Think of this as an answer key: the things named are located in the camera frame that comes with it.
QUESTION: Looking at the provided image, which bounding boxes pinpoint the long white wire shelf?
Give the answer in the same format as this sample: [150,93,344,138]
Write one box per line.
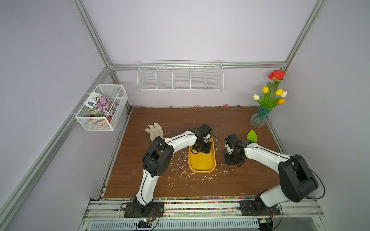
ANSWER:
[137,60,224,91]

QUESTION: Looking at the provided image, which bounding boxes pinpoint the small white wire basket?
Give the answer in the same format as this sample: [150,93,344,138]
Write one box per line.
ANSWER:
[75,84,128,131]

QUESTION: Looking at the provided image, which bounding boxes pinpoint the small green circuit board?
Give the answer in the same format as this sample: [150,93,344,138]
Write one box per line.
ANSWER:
[136,219,152,229]

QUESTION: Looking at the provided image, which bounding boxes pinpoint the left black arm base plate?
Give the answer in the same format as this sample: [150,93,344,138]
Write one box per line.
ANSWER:
[124,202,164,218]

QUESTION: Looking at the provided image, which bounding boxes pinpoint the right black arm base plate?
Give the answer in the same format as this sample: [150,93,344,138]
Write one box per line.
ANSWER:
[239,200,281,217]

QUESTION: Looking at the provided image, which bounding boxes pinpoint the green trowel yellow handle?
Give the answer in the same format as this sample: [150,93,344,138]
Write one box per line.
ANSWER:
[246,130,258,143]

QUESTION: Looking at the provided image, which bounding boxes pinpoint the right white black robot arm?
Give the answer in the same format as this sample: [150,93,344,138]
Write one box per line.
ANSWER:
[224,134,319,209]

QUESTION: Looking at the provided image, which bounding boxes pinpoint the artificial tulip rose bouquet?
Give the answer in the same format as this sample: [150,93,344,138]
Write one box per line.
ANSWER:
[252,70,288,111]

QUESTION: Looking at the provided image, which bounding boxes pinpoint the yellow plastic storage box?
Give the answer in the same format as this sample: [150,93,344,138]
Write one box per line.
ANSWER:
[188,138,216,174]

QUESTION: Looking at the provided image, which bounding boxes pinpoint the pink potted flowers with label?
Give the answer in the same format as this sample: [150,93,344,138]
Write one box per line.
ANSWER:
[83,91,119,123]

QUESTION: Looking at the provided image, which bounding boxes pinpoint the right small circuit board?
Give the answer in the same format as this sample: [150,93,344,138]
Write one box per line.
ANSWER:
[258,218,274,231]

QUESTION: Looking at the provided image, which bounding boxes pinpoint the white cotton work glove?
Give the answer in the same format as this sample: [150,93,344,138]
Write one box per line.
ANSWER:
[145,123,164,141]

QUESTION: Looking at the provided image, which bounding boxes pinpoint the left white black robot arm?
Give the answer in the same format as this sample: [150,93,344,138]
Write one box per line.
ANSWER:
[134,123,212,210]

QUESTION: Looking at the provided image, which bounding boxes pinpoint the glass vase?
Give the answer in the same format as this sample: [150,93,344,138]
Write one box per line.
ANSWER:
[250,107,271,128]

